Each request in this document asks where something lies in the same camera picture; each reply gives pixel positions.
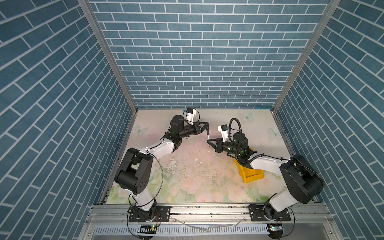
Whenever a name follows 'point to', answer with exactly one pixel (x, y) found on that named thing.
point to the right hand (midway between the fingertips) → (206, 140)
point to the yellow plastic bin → (248, 174)
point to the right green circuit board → (275, 231)
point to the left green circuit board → (149, 229)
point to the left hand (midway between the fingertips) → (208, 125)
